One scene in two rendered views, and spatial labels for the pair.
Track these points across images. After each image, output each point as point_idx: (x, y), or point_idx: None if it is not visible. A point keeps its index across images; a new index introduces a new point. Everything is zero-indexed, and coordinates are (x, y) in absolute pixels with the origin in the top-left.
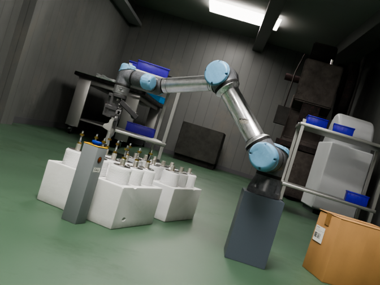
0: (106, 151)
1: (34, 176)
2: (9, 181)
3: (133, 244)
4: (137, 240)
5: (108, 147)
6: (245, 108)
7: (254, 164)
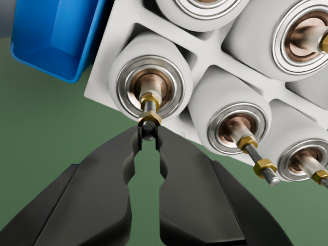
0: (160, 90)
1: (50, 175)
2: (161, 181)
3: None
4: None
5: (153, 95)
6: None
7: None
